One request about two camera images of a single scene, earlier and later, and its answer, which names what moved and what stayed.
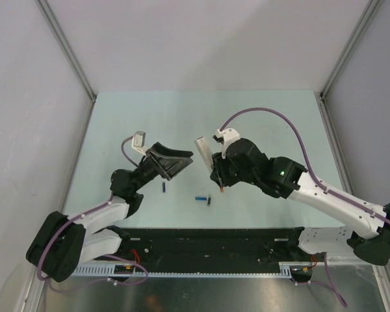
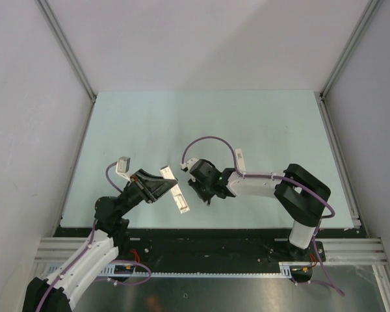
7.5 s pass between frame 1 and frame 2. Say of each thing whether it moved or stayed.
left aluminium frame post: stayed
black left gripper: moved
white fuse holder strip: moved
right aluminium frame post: stayed
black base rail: stayed
